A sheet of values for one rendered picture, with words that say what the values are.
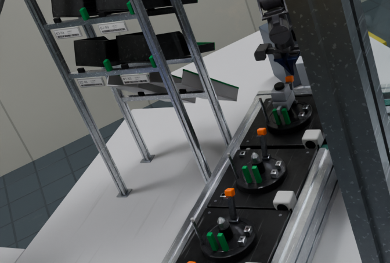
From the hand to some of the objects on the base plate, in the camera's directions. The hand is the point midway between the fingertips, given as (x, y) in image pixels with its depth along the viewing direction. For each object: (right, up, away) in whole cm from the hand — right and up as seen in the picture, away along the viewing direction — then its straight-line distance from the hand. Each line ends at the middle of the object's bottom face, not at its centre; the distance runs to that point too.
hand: (290, 64), depth 214 cm
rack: (-33, -34, +13) cm, 49 cm away
